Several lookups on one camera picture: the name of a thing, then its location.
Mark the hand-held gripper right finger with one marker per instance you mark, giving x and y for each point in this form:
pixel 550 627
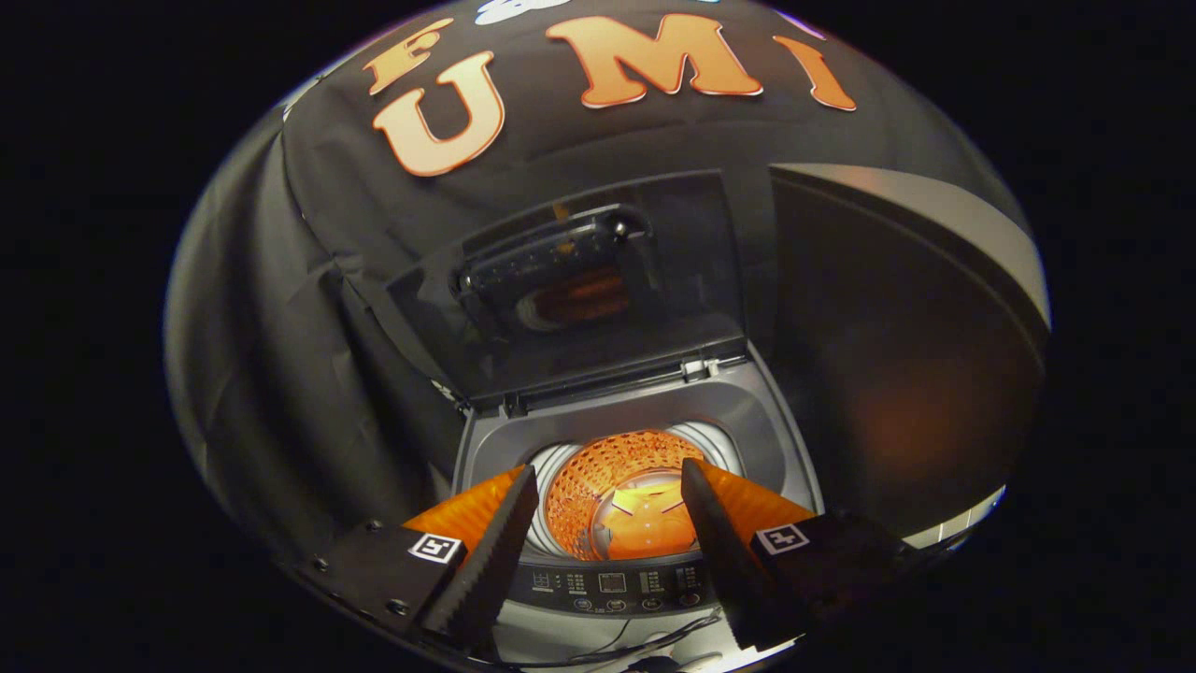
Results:
pixel 729 561

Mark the grey washing machine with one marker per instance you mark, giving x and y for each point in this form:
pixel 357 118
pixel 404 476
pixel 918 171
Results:
pixel 729 411

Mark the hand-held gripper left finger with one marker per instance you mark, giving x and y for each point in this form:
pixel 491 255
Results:
pixel 495 561

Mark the yellow polo shirt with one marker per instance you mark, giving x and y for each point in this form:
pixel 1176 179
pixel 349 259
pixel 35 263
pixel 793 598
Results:
pixel 645 523

